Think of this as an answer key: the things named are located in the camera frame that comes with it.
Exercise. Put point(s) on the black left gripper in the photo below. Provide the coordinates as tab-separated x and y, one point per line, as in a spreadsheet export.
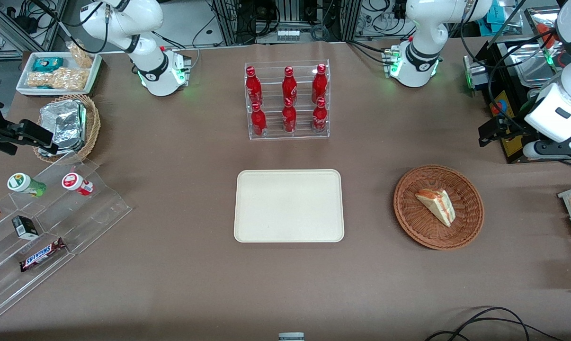
512	127

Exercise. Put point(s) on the triangle sandwich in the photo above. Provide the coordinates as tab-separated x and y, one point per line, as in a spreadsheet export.
437	204

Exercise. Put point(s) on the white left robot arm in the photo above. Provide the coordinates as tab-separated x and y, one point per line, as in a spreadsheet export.
418	57

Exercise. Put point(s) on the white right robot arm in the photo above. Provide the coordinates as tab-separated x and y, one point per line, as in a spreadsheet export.
153	71

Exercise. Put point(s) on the deep wicker basket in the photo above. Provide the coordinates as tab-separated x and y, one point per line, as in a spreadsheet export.
93	125

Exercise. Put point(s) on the white snack tray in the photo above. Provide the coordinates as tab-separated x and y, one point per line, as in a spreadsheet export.
25	85

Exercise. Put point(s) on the round flat wicker basket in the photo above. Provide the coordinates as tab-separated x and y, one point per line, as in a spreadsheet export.
423	227

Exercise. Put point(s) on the cream rectangular tray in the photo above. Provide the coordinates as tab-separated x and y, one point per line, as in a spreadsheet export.
288	206

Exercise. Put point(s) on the silver foil containers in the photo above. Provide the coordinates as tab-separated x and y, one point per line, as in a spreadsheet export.
65	125

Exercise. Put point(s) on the red emergency stop button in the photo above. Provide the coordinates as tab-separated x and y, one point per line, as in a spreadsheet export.
501	105

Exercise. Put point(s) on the green lid cup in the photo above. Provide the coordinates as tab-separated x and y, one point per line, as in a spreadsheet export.
22	183

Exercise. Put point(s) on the red lid cup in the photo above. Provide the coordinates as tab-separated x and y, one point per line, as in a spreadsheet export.
75	182

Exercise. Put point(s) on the metal cylinder with green light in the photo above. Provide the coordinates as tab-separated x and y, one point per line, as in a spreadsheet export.
475	76

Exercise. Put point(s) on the black machine box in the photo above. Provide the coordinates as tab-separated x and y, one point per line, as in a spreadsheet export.
498	71

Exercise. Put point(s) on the large clear peanut snack bag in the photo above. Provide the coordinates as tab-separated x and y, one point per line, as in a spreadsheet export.
58	79

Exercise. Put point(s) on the steel pan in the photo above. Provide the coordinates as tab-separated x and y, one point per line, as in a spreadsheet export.
531	66

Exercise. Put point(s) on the teal snack packet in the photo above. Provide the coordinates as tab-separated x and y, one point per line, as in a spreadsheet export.
48	64

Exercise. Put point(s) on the clear acrylic stepped shelf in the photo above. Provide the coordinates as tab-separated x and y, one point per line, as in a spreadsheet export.
91	213

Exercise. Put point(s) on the small black box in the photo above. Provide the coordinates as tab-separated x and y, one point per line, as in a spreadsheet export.
26	227

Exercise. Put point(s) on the small clear peanut snack bag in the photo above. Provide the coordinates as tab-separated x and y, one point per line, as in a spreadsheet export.
81	56

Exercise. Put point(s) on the Snickers chocolate bar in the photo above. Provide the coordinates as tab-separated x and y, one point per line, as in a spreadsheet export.
41	255

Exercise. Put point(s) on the teal paper packet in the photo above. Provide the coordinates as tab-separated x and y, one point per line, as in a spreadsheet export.
498	12

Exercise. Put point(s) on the red cola bottle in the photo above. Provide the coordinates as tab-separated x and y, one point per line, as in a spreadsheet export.
319	85
253	87
289	118
289	85
319	118
259	122

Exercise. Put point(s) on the table cover cloth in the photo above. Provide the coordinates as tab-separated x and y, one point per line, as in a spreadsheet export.
172	284

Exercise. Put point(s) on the clear acrylic bottle rack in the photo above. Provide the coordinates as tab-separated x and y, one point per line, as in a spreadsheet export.
271	118

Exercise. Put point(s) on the grey bottle cap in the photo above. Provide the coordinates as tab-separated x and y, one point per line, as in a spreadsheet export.
291	336

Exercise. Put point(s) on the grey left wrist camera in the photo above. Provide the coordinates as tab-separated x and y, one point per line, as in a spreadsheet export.
550	150

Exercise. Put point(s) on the aluminium frame rack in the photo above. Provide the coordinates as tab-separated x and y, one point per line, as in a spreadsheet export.
228	19

